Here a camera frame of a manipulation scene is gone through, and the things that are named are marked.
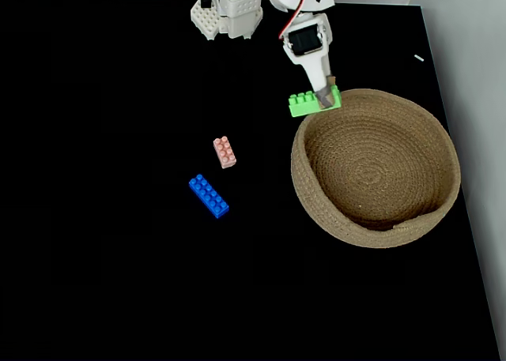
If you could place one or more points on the green lego block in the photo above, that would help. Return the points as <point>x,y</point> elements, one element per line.
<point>300,106</point>

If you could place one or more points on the blue lego block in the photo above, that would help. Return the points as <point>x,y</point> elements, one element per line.
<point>208,196</point>

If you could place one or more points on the pink lego block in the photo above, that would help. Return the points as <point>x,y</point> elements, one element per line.
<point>224,152</point>

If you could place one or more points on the small white tape piece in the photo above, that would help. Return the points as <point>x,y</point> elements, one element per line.
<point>419,57</point>

